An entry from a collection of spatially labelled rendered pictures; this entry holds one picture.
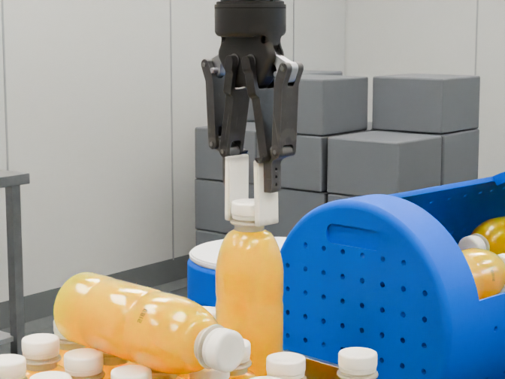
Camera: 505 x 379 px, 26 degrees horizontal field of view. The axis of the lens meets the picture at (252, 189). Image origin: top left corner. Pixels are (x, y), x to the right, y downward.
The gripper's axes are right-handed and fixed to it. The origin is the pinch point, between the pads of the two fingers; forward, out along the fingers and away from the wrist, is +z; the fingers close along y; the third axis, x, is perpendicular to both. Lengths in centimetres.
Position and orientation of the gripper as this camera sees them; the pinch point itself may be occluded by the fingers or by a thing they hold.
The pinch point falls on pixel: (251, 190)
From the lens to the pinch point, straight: 117.6
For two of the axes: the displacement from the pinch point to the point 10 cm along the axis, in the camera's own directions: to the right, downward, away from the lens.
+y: -6.9, -1.2, 7.2
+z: 0.1, 9.9, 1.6
